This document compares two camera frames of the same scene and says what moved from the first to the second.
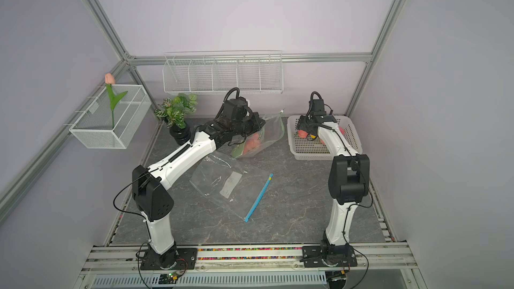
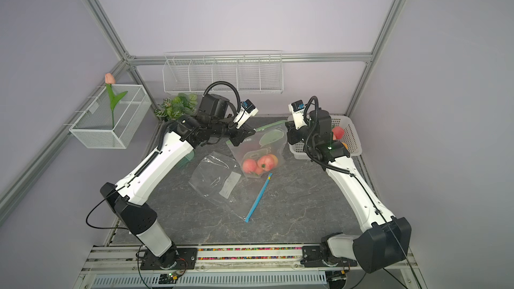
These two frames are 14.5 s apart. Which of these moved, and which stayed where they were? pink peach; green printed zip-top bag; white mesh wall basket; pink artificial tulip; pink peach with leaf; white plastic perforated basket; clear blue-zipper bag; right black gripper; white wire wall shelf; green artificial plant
Moved: pink peach; right black gripper; pink peach with leaf; green printed zip-top bag
Stayed: white wire wall shelf; clear blue-zipper bag; white mesh wall basket; pink artificial tulip; white plastic perforated basket; green artificial plant
